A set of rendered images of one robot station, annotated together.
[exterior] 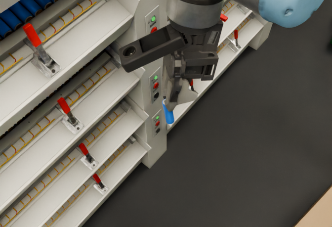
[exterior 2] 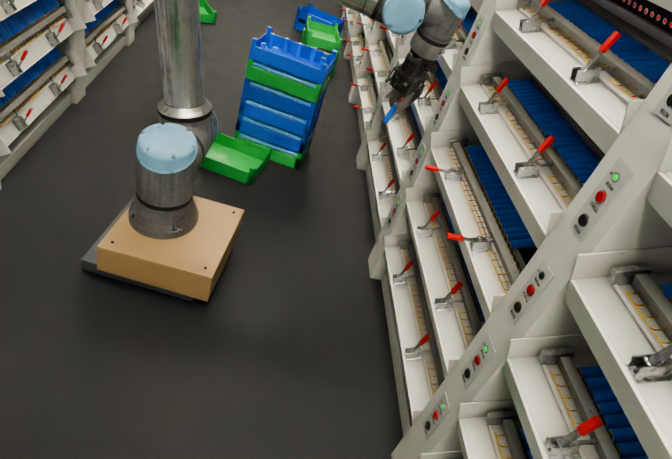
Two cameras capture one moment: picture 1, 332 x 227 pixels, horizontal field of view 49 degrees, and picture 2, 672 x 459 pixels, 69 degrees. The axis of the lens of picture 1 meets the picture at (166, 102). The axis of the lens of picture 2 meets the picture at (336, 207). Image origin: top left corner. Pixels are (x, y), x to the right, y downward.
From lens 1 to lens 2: 1.64 m
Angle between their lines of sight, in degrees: 77
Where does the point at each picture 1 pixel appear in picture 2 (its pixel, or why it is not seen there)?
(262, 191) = (269, 279)
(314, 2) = not seen: outside the picture
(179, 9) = not seen: hidden behind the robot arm
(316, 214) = (229, 226)
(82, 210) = (380, 184)
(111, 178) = (383, 203)
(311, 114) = (262, 385)
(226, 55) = (410, 340)
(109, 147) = (401, 163)
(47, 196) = (401, 135)
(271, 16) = not seen: outside the picture
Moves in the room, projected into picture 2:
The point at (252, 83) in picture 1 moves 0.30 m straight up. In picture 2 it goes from (355, 391) to (393, 321)
